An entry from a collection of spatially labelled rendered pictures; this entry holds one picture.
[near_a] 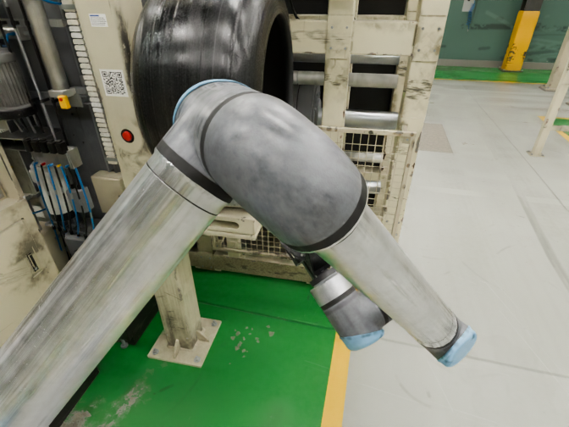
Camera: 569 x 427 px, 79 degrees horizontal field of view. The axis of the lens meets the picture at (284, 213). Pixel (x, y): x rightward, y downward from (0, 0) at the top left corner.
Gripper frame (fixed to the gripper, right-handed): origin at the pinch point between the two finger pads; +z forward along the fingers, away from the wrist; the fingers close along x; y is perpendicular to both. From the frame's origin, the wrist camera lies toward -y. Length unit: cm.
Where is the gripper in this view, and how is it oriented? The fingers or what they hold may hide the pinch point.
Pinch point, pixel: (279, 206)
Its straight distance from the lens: 82.7
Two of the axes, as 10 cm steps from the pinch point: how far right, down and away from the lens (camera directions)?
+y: -0.4, 2.8, 9.6
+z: -5.4, -8.2, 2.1
